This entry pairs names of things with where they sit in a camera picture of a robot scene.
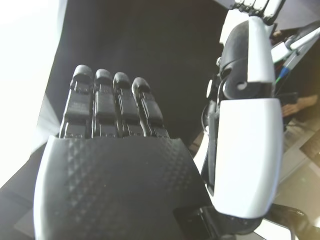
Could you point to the seated person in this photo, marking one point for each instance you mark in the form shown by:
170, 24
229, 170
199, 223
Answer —
300, 105

